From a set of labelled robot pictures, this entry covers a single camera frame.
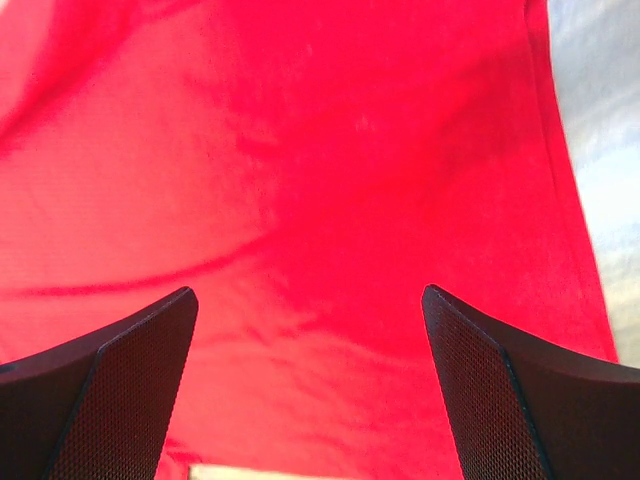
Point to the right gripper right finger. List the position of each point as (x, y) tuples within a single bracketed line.
[(520, 407)]

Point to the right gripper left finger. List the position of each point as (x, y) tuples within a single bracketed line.
[(98, 406)]

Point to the red t shirt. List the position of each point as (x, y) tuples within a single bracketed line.
[(307, 168)]

